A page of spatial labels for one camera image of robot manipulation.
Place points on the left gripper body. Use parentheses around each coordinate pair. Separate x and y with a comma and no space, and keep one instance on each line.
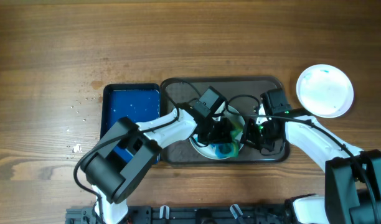
(217,133)

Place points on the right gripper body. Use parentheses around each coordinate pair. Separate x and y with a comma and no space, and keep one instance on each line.
(254,137)

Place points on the white plate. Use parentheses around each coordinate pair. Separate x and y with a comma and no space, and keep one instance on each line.
(325,91)
(205,144)

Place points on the green yellow sponge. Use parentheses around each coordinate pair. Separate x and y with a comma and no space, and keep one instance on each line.
(233,132)

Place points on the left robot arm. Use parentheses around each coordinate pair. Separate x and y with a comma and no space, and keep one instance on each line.
(120,160)

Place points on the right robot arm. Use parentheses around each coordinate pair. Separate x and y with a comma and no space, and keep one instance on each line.
(352,189)

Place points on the dark brown serving tray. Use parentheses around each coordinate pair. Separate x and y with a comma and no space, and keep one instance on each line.
(184,153)

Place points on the blue water tray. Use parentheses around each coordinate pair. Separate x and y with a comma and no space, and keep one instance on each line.
(139,102)

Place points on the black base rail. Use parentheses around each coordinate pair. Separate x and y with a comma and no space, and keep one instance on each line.
(257,214)

